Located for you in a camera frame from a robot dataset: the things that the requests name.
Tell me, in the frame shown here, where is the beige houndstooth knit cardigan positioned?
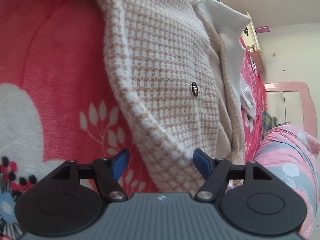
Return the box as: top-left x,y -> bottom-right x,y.
96,0 -> 250,193

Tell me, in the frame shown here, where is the pink grey floral quilt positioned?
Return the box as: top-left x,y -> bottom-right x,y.
245,125 -> 319,239

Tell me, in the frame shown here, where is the plaid pillow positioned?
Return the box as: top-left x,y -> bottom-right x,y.
261,111 -> 278,140

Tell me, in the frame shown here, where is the pink bed headboard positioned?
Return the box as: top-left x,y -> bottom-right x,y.
265,82 -> 317,137

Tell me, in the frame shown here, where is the cream bedside nightstand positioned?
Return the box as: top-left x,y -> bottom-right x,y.
242,21 -> 266,73

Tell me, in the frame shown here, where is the pink cup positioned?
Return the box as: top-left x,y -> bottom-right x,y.
255,25 -> 270,34

